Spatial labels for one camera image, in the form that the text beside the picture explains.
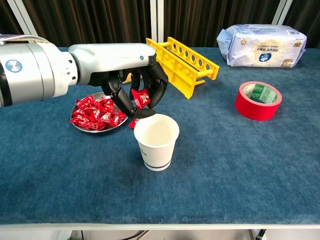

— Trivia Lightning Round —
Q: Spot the black pleated curtain panel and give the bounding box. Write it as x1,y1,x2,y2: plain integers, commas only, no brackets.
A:
283,0,320,49
0,0,28,36
22,0,152,48
163,0,282,48

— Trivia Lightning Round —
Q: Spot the red tape roll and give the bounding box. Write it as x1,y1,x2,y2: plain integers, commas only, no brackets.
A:
234,80,283,122

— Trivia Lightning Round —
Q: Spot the yellow test tube rack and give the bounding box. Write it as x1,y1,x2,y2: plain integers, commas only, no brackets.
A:
145,36,221,100

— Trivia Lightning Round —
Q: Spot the round metal plate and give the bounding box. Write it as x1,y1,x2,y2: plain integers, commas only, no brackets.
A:
70,91,129,134

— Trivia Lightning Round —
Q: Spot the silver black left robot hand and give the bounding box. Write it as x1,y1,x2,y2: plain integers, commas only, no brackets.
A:
67,42,169,119

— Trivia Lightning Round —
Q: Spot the thin black floor cable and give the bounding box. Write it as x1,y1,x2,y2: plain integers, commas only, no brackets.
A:
119,229,151,240

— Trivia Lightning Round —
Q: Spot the white frame post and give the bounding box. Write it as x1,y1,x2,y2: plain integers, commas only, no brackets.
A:
271,0,295,26
6,0,45,48
149,0,165,48

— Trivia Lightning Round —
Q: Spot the heap of red candies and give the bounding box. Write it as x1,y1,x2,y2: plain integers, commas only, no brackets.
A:
69,94,127,131

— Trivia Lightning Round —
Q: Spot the white wet wipes pack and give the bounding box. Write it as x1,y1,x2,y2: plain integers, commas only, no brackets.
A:
216,23,308,68

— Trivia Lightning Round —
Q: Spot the white paper cup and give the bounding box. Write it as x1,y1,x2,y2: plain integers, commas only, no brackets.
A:
133,113,180,172

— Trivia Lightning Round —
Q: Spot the blue felt table cover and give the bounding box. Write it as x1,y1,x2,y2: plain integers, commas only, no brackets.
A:
0,46,320,225

